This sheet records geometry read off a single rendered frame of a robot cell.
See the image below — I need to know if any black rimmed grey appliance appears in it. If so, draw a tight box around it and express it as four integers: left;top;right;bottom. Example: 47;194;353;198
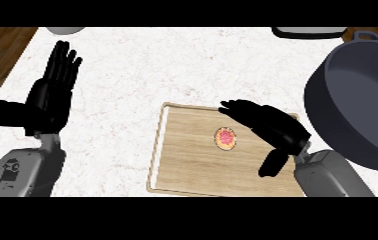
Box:
270;26;348;40

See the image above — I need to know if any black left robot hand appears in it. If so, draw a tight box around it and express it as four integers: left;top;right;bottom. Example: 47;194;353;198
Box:
0;40;84;137

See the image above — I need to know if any dark grey pot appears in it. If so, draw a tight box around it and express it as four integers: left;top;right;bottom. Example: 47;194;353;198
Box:
303;30;378;171

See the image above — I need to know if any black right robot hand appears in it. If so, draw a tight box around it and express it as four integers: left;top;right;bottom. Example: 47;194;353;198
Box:
217;99;313;178

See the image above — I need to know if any grey round object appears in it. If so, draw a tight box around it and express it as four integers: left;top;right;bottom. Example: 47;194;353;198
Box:
44;26;87;36

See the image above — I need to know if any wooden tray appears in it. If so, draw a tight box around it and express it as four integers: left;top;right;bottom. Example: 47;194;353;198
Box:
145;101;307;198

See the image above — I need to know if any pink frosted cupcake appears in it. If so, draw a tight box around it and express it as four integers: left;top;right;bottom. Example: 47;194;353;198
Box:
212;126;238;152

